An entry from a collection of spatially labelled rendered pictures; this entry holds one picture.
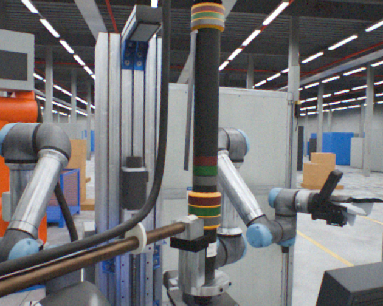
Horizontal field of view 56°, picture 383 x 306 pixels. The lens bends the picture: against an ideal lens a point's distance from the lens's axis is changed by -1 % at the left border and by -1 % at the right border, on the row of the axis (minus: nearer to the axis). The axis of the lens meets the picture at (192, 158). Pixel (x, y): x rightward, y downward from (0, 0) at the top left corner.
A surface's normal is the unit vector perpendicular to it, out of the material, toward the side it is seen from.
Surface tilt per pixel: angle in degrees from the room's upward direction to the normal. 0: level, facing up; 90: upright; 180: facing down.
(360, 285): 15
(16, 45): 90
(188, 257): 90
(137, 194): 90
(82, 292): 35
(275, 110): 90
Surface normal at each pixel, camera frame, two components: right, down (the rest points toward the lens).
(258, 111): 0.37, 0.07
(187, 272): -0.55, 0.04
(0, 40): 0.57, 0.05
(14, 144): -0.12, 0.05
